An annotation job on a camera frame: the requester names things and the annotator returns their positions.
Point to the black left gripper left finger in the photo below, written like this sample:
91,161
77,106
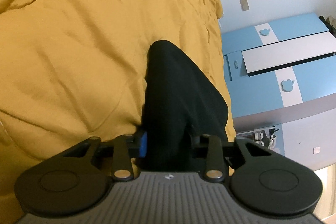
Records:
80,177

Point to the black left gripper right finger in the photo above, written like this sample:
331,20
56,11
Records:
261,180

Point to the black pants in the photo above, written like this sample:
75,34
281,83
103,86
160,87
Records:
180,104

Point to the shelf with colourful items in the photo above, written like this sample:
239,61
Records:
270,137

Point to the blue wardrobe with white stripe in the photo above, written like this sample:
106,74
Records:
286,87

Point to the white open wardrobe door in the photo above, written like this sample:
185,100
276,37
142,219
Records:
288,52

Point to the mustard yellow bed cover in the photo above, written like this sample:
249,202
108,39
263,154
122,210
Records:
71,69

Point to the grey wall switch plate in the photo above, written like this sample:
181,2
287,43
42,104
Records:
244,5

